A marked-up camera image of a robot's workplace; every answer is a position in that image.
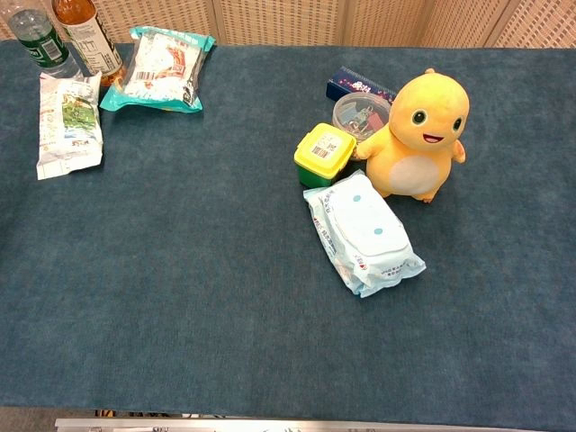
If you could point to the white snack bag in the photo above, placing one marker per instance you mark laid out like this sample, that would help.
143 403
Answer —
67 126

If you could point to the blue table cloth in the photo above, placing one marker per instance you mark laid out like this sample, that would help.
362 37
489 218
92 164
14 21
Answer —
180 270

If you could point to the clear green-label water bottle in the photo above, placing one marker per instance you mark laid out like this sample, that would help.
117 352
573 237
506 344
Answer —
42 45

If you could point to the wicker folding screen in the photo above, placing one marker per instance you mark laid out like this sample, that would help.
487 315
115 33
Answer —
288 20

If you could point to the yellow lidded green box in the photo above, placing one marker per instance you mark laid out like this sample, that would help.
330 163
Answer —
321 155

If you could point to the teal snack bag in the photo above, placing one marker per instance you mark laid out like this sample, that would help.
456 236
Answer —
157 72

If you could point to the amber tea bottle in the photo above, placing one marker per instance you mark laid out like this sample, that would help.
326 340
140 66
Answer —
90 40

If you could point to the clear round tub of clips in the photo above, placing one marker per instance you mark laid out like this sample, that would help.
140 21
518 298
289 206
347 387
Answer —
355 114

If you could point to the light blue wet wipes pack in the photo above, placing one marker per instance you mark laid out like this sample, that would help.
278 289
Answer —
364 234

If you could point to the dark blue rectangular box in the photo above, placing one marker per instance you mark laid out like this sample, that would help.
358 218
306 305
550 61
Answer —
355 85

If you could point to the silver metal rail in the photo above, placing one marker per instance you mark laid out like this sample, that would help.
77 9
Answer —
270 425

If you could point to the yellow plush dinosaur toy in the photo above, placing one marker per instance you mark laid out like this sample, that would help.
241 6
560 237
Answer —
418 148

